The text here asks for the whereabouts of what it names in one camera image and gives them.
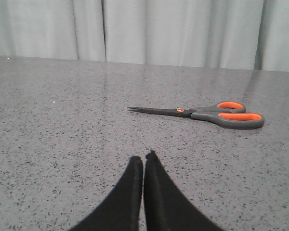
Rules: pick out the grey pleated curtain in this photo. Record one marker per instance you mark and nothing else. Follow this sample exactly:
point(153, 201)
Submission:
point(236, 34)

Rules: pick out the grey orange handled scissors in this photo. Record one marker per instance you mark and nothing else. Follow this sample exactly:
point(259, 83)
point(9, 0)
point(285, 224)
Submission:
point(225, 114)

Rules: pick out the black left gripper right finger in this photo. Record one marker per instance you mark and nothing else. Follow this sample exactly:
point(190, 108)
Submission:
point(166, 208)

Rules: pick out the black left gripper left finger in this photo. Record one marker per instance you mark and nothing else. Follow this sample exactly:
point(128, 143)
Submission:
point(119, 211)

